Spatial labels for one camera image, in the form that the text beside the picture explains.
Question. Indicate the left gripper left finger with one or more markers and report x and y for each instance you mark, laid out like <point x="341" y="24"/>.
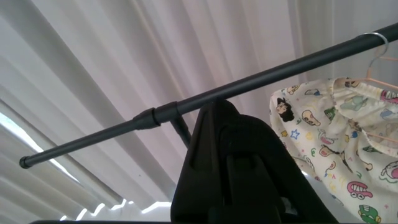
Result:
<point x="199" y="180"/>

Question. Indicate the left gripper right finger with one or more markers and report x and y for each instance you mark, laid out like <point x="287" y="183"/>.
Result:
<point x="248" y="193"/>

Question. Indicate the black garment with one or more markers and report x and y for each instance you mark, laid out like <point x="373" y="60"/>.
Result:
<point x="248" y="133"/>

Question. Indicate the cream printed garment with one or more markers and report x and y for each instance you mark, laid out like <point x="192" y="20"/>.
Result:
<point x="335" y="140"/>

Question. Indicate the black clothes rack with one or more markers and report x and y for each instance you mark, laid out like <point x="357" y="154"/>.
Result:
<point x="264" y="77"/>

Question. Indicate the white curtain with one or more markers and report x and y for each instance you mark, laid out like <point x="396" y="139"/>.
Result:
<point x="109" y="46"/>

